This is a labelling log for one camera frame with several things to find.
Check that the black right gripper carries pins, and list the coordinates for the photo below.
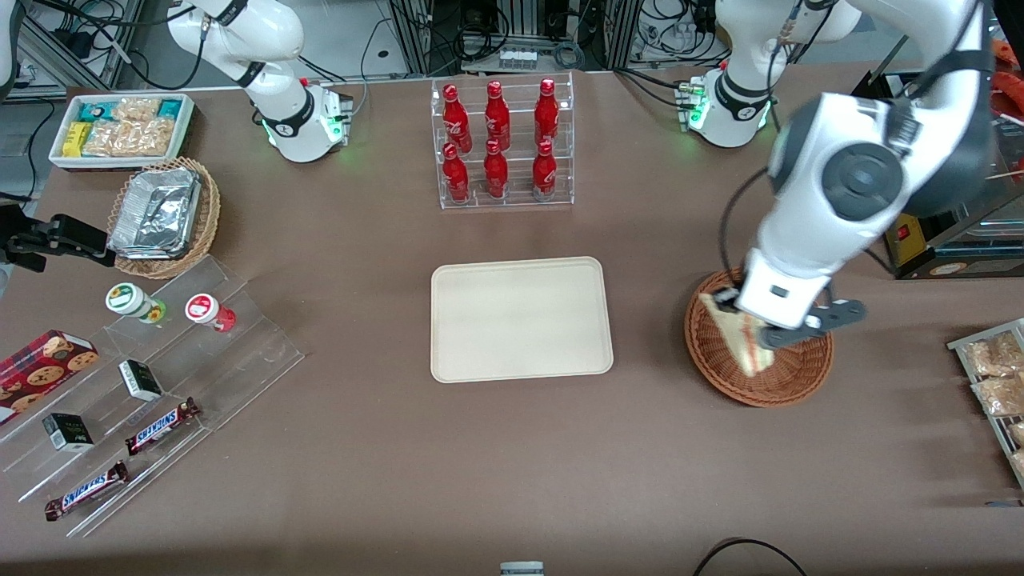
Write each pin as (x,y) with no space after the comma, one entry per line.
(50,238)

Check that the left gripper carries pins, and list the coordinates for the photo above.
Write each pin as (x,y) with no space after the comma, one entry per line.
(726,299)

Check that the triangular sandwich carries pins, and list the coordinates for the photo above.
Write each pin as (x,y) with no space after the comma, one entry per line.
(750,356)

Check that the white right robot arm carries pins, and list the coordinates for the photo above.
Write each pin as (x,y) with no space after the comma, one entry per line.
(280,96)

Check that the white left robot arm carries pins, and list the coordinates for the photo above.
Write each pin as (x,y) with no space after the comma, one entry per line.
(864,180)

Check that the brown wicker basket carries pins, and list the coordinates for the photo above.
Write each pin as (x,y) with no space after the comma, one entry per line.
(792,380)

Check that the light wicker basket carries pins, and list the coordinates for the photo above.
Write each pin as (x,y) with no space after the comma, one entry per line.
(206,216)

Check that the cream plastic tray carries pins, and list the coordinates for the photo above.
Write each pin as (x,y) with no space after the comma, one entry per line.
(520,320)

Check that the green lid cup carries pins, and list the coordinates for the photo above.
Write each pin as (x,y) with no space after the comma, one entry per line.
(126,298)

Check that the stacked foil trays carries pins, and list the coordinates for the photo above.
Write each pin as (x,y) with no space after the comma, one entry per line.
(156,212)

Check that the yellow snack pack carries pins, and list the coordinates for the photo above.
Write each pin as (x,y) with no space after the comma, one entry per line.
(76,140)

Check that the clear cracker bag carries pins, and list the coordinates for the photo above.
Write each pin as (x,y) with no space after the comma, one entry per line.
(136,109)
(132,138)

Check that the teal snack pack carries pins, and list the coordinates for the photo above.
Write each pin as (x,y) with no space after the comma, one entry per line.
(94,110)
(170,108)

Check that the red cookie box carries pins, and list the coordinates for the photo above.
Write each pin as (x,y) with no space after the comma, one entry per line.
(40,372)

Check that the red lid cup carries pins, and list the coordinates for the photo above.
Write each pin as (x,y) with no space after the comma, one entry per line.
(203,308)

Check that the white snack bin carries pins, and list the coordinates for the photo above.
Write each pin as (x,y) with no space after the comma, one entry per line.
(186,132)

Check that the small black box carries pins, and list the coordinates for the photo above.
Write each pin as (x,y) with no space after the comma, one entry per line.
(141,380)
(68,432)

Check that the black food warmer cabinet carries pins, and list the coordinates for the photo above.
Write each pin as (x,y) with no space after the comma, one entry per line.
(904,240)

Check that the clear acrylic stepped display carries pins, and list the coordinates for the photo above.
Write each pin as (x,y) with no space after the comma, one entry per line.
(240,360)

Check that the Snickers bar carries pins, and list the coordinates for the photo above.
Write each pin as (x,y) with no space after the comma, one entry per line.
(160,426)
(86,490)

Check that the red cola bottle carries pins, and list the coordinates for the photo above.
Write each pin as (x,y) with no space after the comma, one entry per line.
(455,176)
(544,173)
(495,173)
(456,116)
(546,114)
(497,116)

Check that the clear acrylic bottle rack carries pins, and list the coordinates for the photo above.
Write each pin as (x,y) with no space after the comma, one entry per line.
(516,200)

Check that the clear pastry bag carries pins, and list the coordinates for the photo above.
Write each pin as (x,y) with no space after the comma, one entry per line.
(1018,434)
(992,356)
(1000,396)
(1019,464)

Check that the white power strip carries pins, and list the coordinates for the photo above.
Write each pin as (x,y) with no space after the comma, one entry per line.
(518,59)

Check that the small grey device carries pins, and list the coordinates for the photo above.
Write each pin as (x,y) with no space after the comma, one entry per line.
(522,570)

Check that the orange fried food piece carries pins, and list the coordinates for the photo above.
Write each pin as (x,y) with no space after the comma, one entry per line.
(1010,56)
(1011,88)

